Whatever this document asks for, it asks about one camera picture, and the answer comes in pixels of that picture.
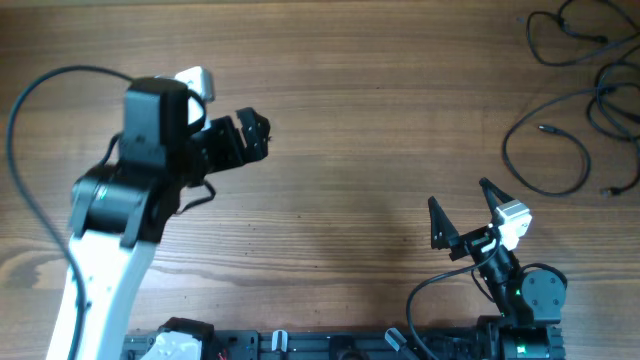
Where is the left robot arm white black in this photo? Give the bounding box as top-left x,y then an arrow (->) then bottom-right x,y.
47,77 -> 270,359

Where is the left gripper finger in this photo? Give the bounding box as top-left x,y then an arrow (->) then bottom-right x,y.
236,107 -> 271,143
243,131 -> 269,163

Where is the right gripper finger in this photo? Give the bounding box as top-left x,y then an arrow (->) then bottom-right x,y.
479,178 -> 514,225
428,197 -> 460,250

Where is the thin black USB cable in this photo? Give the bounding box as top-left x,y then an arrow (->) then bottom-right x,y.
501,84 -> 640,198

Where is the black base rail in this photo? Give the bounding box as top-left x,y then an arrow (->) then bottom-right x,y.
122,327 -> 566,360

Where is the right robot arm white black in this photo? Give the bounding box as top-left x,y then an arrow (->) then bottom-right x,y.
425,178 -> 568,359

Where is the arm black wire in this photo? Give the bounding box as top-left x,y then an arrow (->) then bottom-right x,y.
405,239 -> 569,360
4,64 -> 217,360

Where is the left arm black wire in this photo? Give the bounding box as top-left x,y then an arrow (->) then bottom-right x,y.
4,64 -> 217,360

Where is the medium black USB cable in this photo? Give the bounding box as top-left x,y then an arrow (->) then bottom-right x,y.
517,0 -> 640,68

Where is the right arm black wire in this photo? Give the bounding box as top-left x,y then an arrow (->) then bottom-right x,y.
405,239 -> 569,360

